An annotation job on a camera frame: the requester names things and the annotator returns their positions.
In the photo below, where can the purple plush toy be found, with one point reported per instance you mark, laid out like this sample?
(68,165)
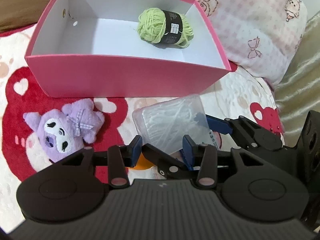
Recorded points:
(63,132)

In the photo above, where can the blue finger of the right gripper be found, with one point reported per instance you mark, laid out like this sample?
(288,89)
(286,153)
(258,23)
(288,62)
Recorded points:
(218,125)
(167,166)

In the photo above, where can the brown pillow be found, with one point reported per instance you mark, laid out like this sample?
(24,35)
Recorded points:
(19,13)

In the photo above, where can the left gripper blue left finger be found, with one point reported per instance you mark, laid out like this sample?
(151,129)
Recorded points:
(121,157)

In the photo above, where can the orange makeup sponge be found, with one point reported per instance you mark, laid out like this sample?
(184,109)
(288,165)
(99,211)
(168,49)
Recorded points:
(142,164)

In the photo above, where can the beige headboard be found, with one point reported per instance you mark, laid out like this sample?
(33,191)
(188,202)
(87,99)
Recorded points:
(298,91)

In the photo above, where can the pink checked pillow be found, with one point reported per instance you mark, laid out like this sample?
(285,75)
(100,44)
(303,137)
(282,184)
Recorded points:
(262,36)

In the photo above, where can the bear print blanket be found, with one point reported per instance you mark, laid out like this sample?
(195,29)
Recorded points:
(238,93)

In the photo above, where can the clear plastic floss pick box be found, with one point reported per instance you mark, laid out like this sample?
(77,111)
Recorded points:
(164,124)

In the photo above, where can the pink cardboard box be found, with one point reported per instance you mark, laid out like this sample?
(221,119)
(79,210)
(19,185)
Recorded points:
(90,48)

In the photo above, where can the green yarn ball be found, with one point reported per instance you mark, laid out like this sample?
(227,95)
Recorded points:
(157,26)

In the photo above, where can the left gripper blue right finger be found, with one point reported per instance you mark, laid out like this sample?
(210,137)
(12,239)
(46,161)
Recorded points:
(202,162)

